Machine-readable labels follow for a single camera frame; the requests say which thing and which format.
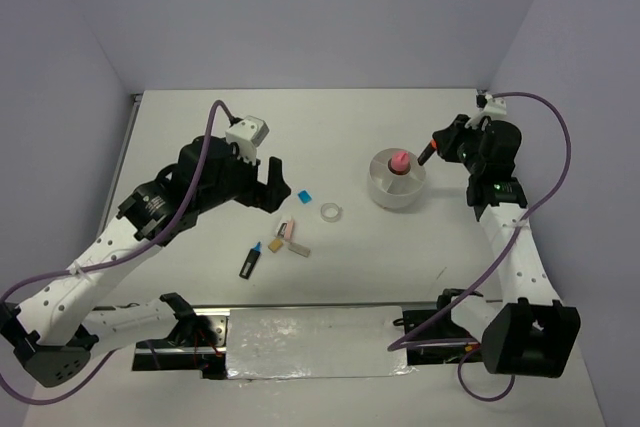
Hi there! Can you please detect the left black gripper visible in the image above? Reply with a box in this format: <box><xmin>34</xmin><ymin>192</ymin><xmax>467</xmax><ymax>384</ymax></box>
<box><xmin>196</xmin><ymin>144</ymin><xmax>291</xmax><ymax>214</ymax></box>

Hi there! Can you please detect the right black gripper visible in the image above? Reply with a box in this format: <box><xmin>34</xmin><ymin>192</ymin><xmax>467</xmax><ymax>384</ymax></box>
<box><xmin>433</xmin><ymin>114</ymin><xmax>488</xmax><ymax>174</ymax></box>

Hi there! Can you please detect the orange black highlighter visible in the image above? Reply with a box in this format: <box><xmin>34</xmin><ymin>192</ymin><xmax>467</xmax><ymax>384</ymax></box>
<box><xmin>417</xmin><ymin>139</ymin><xmax>438</xmax><ymax>166</ymax></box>

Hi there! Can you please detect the pink glue bottle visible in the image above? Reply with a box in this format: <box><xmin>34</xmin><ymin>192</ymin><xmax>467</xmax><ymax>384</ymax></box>
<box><xmin>388</xmin><ymin>150</ymin><xmax>411</xmax><ymax>176</ymax></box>

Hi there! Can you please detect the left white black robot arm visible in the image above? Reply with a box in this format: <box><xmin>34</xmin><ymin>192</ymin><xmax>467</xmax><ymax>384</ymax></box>
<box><xmin>1</xmin><ymin>136</ymin><xmax>291</xmax><ymax>388</ymax></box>

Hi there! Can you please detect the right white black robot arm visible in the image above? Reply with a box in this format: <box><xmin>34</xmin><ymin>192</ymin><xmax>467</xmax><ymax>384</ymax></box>
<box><xmin>433</xmin><ymin>114</ymin><xmax>581</xmax><ymax>378</ymax></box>

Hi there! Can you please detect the blue cap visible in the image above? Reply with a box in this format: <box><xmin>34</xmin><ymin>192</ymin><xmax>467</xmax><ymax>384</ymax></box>
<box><xmin>298</xmin><ymin>190</ymin><xmax>312</xmax><ymax>204</ymax></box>

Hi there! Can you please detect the white small eraser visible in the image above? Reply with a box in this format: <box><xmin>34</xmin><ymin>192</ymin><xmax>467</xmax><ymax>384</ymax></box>
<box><xmin>275</xmin><ymin>215</ymin><xmax>292</xmax><ymax>238</ymax></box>

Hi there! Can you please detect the pink eraser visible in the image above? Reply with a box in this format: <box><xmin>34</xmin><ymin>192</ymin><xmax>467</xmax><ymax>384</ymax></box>
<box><xmin>281</xmin><ymin>218</ymin><xmax>295</xmax><ymax>242</ymax></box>

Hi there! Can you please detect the tan square eraser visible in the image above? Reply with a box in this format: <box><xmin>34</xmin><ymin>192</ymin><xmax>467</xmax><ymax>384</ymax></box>
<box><xmin>268</xmin><ymin>238</ymin><xmax>284</xmax><ymax>253</ymax></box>

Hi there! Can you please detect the clear tape roll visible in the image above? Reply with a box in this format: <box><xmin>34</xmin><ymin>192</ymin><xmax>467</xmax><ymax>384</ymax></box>
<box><xmin>320</xmin><ymin>203</ymin><xmax>343</xmax><ymax>223</ymax></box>

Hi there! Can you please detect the grey rectangular eraser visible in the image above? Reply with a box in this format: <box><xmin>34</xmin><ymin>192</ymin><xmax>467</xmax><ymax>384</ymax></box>
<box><xmin>287</xmin><ymin>242</ymin><xmax>311</xmax><ymax>258</ymax></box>

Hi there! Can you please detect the blue black highlighter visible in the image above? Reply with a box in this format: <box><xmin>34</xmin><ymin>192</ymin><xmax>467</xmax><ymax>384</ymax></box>
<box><xmin>239</xmin><ymin>242</ymin><xmax>261</xmax><ymax>280</ymax></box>

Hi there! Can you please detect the white round divided container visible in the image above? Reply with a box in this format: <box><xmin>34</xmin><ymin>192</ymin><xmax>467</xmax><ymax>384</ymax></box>
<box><xmin>367</xmin><ymin>148</ymin><xmax>426</xmax><ymax>210</ymax></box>

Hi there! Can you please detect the silver foil sheet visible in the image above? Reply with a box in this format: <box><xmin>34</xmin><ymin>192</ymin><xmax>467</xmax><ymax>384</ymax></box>
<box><xmin>226</xmin><ymin>306</ymin><xmax>411</xmax><ymax>380</ymax></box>

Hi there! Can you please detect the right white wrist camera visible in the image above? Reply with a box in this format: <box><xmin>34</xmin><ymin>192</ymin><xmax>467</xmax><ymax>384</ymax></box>
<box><xmin>465</xmin><ymin>93</ymin><xmax>507</xmax><ymax>130</ymax></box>

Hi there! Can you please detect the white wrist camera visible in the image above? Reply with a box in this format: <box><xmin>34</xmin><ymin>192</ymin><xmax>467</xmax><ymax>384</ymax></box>
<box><xmin>465</xmin><ymin>93</ymin><xmax>507</xmax><ymax>130</ymax></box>
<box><xmin>225</xmin><ymin>116</ymin><xmax>270</xmax><ymax>166</ymax></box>

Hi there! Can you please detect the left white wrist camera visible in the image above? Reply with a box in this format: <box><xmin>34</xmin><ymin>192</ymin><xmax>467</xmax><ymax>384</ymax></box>
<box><xmin>225</xmin><ymin>116</ymin><xmax>270</xmax><ymax>166</ymax></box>

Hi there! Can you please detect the black mounting rail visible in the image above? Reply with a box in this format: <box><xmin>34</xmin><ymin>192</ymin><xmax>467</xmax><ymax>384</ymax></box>
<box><xmin>132</xmin><ymin>303</ymin><xmax>481</xmax><ymax>381</ymax></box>

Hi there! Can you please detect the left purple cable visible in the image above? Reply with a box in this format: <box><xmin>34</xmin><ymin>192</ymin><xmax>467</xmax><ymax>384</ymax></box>
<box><xmin>0</xmin><ymin>99</ymin><xmax>236</xmax><ymax>406</ymax></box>

